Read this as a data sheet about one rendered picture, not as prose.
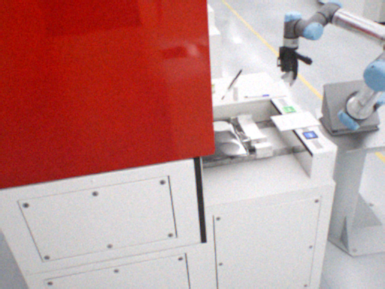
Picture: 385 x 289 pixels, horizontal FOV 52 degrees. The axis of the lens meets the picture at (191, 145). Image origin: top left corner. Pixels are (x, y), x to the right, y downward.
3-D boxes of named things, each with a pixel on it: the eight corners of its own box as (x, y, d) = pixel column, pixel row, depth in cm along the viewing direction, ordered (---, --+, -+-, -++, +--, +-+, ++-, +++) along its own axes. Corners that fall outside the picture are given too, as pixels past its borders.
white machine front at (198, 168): (201, 243, 154) (194, 159, 132) (173, 135, 221) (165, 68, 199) (209, 241, 154) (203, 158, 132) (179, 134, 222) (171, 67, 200)
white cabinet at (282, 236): (208, 320, 216) (198, 209, 171) (181, 204, 296) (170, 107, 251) (320, 298, 222) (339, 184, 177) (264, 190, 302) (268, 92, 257)
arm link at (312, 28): (328, 14, 169) (308, 10, 177) (309, 31, 168) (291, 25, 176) (331, 29, 175) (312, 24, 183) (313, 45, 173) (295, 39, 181)
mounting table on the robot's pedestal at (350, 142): (375, 120, 244) (379, 100, 236) (418, 161, 207) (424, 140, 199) (303, 129, 241) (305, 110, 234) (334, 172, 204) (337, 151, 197)
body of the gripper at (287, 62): (276, 68, 197) (277, 44, 190) (292, 65, 198) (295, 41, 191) (282, 74, 191) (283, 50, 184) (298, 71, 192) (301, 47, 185)
